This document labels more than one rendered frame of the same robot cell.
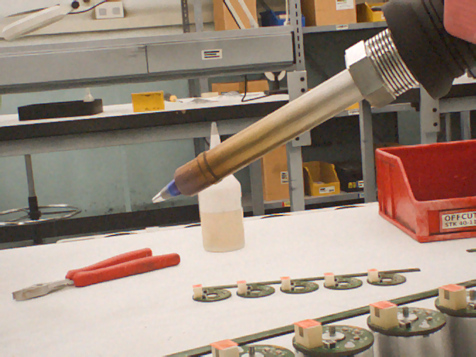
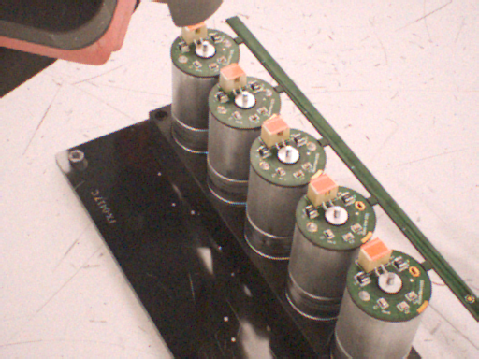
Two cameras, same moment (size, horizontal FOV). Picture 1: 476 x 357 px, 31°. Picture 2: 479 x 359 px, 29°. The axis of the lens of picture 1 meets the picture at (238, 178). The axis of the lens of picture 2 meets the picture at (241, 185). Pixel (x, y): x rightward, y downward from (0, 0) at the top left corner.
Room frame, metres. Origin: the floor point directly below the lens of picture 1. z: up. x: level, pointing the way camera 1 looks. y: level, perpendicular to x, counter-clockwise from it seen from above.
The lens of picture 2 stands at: (0.21, -0.22, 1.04)
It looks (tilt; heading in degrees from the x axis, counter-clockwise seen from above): 51 degrees down; 83
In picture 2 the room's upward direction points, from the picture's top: 4 degrees clockwise
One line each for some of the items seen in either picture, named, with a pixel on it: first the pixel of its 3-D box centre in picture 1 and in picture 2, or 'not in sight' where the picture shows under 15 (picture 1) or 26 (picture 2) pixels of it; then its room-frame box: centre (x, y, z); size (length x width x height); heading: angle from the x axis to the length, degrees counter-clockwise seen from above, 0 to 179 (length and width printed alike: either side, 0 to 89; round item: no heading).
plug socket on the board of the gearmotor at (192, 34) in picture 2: not in sight; (195, 31); (0.22, 0.03, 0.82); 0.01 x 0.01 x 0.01; 27
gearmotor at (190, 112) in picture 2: not in sight; (204, 99); (0.22, 0.03, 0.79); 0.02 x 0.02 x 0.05
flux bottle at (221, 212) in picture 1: (219, 185); not in sight; (0.66, 0.02, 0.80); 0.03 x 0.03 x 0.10
